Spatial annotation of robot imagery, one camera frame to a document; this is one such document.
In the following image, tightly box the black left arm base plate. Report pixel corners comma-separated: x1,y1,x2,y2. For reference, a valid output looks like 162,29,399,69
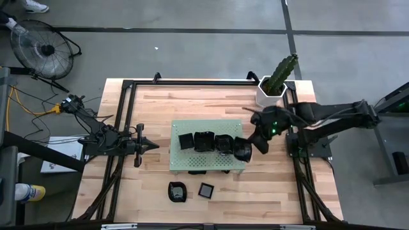
82,140,130,157

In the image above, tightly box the grey metal cabinet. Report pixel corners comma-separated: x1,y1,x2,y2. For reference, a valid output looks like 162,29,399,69
0,66,19,227

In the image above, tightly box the white and yellow canister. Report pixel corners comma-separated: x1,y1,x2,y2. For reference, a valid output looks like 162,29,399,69
14,183,47,204

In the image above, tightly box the green perforated metal shelf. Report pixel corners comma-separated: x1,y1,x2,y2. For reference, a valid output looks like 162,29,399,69
168,119,246,175

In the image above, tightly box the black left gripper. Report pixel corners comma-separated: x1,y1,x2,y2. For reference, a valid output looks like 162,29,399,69
126,123,160,169

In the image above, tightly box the black cylinder object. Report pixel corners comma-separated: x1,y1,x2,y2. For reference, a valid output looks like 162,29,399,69
392,151,409,176

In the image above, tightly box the silver metal bracket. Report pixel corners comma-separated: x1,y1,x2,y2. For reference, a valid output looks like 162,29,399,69
279,224,316,230
100,223,138,230

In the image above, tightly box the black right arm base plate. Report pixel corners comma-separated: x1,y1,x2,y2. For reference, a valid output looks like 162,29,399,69
286,132,333,158

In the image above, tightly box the grey metal workstation frame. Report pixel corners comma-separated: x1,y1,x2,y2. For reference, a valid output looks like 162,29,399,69
352,81,409,188

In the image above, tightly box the small black square plate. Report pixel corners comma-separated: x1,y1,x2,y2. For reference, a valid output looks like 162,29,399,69
197,182,215,200
178,132,195,150

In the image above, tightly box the black diagonal beam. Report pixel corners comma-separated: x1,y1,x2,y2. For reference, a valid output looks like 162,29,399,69
0,130,86,173

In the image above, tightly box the yellow extension cord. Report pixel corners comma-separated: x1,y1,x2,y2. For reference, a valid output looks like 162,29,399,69
5,86,63,132

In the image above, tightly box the green cactus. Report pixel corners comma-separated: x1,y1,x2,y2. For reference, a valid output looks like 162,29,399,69
266,53,300,96

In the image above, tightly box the black base lever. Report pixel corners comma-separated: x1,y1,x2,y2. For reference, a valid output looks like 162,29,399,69
321,134,339,148

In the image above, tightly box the white hexagonal plant pot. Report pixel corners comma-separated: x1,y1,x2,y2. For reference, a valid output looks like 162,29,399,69
255,75,288,111

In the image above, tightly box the person's foot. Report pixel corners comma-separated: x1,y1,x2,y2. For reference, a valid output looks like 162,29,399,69
21,0,50,13
0,11,20,31

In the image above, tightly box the black floor fan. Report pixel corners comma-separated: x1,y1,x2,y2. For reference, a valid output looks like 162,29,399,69
10,19,82,94

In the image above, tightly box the white printed box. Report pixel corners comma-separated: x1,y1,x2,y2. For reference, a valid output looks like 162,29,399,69
40,135,84,174

